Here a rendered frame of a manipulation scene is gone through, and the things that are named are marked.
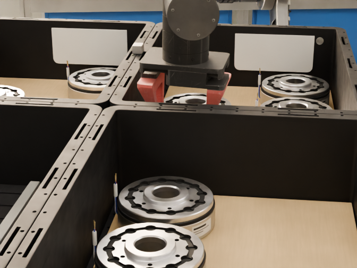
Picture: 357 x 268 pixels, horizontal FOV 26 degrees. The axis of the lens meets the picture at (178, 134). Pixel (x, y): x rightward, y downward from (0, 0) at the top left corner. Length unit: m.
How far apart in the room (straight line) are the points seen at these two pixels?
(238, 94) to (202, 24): 0.40
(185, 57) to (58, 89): 0.39
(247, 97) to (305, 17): 1.87
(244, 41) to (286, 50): 0.07
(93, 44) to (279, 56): 0.30
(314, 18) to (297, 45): 1.84
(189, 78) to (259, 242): 0.23
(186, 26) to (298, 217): 0.24
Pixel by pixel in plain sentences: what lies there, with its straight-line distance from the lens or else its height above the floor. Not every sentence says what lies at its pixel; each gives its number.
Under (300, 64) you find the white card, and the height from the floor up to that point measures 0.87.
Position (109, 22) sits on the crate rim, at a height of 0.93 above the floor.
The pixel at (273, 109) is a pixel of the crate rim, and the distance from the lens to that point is 0.88.
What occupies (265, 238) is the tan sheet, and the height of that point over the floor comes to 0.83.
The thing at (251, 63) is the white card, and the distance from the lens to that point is 1.25.
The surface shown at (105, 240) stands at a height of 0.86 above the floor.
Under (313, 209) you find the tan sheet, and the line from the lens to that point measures 0.88.
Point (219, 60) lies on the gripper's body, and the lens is 0.95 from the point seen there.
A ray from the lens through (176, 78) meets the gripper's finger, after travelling 0.93.
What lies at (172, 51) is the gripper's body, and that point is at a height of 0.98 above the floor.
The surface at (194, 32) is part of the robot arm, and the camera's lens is 0.84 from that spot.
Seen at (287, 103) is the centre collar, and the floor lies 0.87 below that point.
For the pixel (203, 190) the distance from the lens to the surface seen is 0.84.
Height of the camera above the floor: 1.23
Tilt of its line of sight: 22 degrees down
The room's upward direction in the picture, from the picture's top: straight up
